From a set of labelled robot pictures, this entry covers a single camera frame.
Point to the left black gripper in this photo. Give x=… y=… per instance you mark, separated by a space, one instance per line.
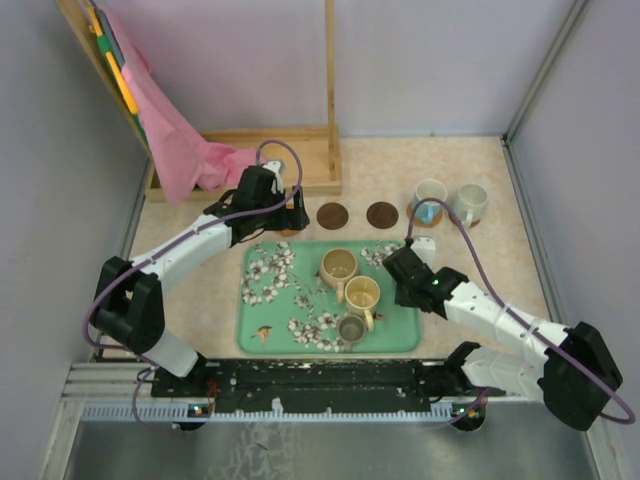
x=290 y=218

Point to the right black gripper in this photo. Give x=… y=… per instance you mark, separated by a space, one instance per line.
x=401 y=299

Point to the woven rattan coaster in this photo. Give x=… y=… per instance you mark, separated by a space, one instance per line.
x=288 y=233

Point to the light woven coaster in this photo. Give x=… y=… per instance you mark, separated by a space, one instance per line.
x=418 y=223

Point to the dark brown wooden coaster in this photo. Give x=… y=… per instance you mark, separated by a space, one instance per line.
x=382 y=215

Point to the dark reddish wooden coaster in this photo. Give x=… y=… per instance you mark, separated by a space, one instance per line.
x=332 y=216

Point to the white grey mug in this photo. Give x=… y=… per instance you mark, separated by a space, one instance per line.
x=471 y=197

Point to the light blue mug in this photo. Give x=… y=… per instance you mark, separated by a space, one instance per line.
x=427 y=198

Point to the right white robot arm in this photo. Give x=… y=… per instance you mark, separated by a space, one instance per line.
x=568 y=369

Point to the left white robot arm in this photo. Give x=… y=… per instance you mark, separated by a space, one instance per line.
x=129 y=302

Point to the small grey cup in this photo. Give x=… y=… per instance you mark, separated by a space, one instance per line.
x=351 y=329

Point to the yellow mug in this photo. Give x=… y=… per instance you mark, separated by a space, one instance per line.
x=362 y=295

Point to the wooden rack stand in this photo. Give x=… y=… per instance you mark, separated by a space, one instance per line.
x=317 y=146

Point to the pink cloth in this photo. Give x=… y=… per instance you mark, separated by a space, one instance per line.
x=182 y=157

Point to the beige mug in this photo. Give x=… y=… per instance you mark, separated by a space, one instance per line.
x=338 y=266

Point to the green floral tray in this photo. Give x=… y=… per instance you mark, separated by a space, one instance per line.
x=286 y=309

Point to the yellow green hanger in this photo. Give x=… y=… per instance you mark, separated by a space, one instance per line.
x=110 y=49

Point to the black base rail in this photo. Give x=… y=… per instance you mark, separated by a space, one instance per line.
x=314 y=386

